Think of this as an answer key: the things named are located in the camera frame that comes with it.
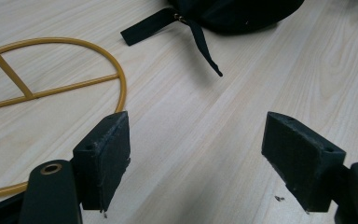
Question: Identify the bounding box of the black bag with straps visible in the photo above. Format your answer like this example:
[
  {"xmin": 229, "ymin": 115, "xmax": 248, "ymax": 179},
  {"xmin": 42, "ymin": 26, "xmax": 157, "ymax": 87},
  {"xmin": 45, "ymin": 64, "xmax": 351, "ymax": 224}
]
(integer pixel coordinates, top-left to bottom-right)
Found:
[{"xmin": 120, "ymin": 0, "xmax": 306, "ymax": 77}]

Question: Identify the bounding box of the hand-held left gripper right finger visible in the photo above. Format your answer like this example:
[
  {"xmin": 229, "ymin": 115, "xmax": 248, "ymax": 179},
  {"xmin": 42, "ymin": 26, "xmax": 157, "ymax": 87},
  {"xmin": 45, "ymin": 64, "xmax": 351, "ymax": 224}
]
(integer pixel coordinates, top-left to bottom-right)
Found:
[{"xmin": 261, "ymin": 111, "xmax": 347, "ymax": 213}]

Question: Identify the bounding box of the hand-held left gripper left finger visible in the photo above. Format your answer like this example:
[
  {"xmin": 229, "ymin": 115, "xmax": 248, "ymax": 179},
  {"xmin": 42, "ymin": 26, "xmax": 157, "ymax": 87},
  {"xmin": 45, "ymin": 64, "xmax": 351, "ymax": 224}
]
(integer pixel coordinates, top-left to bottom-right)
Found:
[{"xmin": 72, "ymin": 110, "xmax": 131, "ymax": 213}]

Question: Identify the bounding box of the yellow metal hat stand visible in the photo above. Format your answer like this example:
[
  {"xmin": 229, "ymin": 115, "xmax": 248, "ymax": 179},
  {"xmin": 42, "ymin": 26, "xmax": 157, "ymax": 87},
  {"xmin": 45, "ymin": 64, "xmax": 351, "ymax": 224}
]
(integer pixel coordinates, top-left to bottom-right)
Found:
[{"xmin": 0, "ymin": 33, "xmax": 128, "ymax": 200}]

